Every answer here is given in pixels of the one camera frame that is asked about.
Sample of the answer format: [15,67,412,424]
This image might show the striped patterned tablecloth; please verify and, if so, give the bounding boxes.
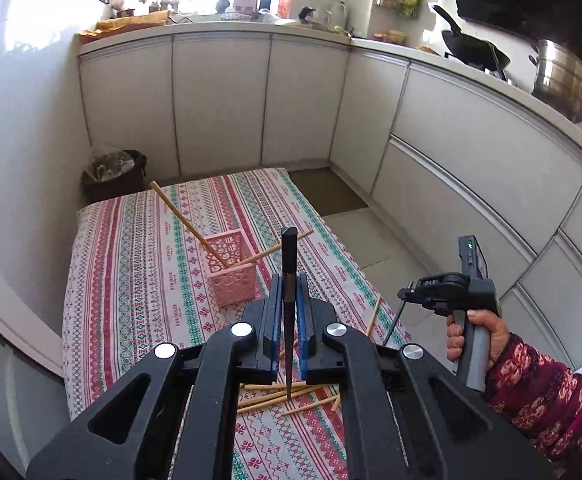
[62,167,414,480]

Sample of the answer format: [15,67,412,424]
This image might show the brown floor mat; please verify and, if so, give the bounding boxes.
[288,167,370,217]

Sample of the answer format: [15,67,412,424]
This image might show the person's right hand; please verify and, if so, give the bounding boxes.
[446,309,510,364]

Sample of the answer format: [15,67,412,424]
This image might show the white kitchen cabinets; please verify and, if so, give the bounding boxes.
[78,22,582,378]

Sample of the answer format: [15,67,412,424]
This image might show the white plastic jug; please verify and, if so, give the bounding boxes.
[328,1,350,29]

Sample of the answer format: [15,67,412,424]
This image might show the person's right forearm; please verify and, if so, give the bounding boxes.
[481,332,582,467]

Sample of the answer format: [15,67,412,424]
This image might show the stainless steel pot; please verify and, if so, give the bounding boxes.
[528,39,582,124]

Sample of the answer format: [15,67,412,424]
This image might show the dark brown chopstick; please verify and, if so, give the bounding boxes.
[281,226,299,402]
[383,282,415,347]

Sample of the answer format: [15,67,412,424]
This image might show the dark trash bin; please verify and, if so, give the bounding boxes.
[82,149,148,205]

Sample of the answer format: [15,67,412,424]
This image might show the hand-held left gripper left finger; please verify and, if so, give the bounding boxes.
[26,274,284,480]

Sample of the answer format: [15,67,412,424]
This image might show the yellow cloth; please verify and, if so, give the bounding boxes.
[78,10,172,42]

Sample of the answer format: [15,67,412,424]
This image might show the black wok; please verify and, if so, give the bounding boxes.
[431,4,512,73]

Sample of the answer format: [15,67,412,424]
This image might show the pink perforated plastic basket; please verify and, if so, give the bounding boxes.
[199,229,263,307]

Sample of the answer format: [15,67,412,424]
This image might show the wire rack with packets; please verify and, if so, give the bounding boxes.
[373,0,424,19]

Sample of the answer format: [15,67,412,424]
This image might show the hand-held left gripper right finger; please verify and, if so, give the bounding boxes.
[296,272,554,480]

